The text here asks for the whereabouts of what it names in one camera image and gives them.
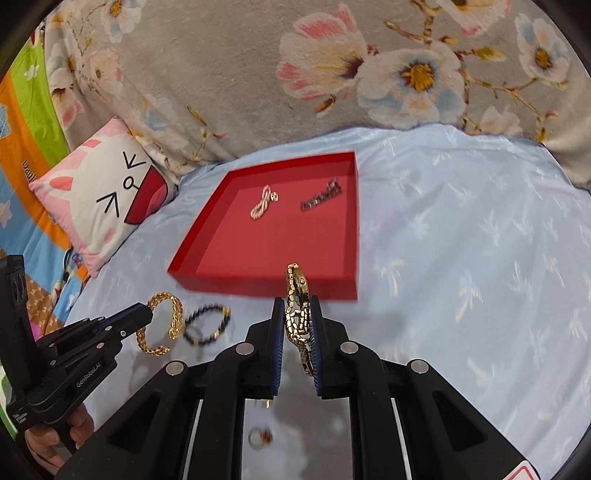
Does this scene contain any grey floral blanket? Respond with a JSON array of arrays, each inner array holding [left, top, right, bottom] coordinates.
[[44, 0, 591, 191]]

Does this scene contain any red shallow tray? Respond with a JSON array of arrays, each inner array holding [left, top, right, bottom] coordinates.
[[167, 151, 361, 304]]

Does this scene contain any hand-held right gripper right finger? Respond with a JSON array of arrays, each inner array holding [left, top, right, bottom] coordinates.
[[309, 295, 532, 480]]

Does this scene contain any gold link wristwatch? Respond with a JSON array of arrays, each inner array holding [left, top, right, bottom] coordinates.
[[284, 263, 320, 378]]

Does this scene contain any dark rhinestone bracelet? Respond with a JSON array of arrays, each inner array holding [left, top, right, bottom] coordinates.
[[300, 179, 343, 212]]

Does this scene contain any person's left hand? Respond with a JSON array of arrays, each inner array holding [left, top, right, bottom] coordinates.
[[24, 402, 96, 477]]

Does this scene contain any colourful cartoon quilt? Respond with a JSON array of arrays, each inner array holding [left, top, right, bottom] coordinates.
[[0, 42, 91, 344]]

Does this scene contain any light blue bedsheet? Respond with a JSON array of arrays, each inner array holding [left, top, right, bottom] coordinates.
[[59, 124, 588, 480]]

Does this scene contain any pearl bracelet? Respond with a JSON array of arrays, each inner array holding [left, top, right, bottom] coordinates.
[[250, 185, 280, 220]]

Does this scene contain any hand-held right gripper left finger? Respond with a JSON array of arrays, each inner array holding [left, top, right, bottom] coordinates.
[[55, 297, 285, 480]]

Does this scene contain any gold braided bangle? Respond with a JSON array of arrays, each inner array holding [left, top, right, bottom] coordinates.
[[136, 291, 186, 356]]

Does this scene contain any pink white cat pillow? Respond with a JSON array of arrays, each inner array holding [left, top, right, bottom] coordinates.
[[28, 116, 180, 278]]

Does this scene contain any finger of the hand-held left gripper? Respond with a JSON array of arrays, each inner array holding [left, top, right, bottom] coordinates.
[[46, 323, 151, 377], [36, 303, 154, 352]]

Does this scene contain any black bead bracelet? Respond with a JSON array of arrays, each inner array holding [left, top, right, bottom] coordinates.
[[183, 305, 232, 346]]

